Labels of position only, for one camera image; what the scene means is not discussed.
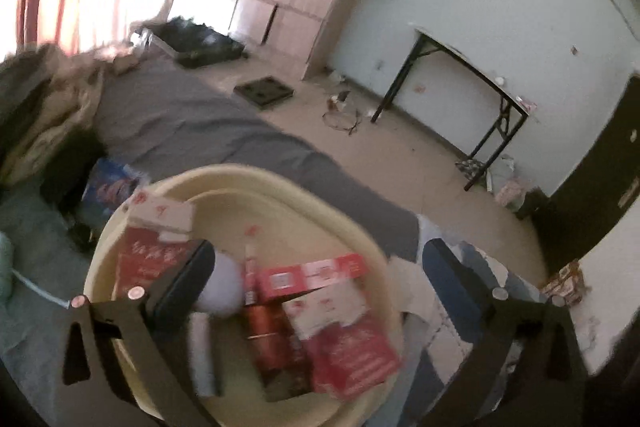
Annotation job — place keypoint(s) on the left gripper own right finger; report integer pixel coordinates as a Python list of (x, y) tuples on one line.
[(524, 369)]

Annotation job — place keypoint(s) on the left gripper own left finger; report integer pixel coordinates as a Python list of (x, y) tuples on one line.
[(92, 389)]

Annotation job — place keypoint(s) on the dark red cigarette pack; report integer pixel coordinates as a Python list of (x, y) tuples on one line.
[(145, 254)]

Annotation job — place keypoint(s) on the dark brown cigarette pack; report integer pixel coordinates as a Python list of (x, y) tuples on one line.
[(278, 355)]

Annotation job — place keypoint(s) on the red white Double Happiness box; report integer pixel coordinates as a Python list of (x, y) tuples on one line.
[(294, 280)]

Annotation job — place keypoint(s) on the printed cardboard box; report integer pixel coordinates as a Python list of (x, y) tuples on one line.
[(569, 283)]

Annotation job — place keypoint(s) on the blue white checkered rug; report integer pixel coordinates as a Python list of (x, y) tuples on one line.
[(440, 327)]

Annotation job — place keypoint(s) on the pink bag on floor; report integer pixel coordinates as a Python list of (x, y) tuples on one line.
[(512, 195)]

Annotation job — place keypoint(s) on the red white cigarette pack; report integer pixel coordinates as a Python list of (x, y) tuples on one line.
[(348, 350)]

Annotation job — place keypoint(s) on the dark door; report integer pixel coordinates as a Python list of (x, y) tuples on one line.
[(599, 191)]

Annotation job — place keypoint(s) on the grey bed sheet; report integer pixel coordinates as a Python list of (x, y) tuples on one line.
[(163, 120)]

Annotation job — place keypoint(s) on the black folding table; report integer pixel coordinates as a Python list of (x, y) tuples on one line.
[(470, 110)]

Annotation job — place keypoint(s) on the power strip with cable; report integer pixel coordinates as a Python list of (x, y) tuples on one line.
[(342, 114)]

